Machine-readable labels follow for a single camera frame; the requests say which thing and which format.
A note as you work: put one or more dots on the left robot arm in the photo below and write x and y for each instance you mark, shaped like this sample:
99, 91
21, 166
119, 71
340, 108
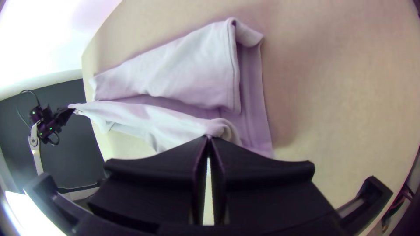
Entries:
35, 154

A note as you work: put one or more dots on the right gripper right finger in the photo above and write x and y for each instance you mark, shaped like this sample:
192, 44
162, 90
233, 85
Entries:
269, 190

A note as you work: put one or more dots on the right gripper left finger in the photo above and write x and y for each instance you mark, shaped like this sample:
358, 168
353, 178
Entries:
154, 183

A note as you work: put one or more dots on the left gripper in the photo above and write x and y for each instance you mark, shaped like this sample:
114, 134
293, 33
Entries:
50, 121

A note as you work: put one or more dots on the light grey t-shirt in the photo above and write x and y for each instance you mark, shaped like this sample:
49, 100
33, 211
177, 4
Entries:
183, 82

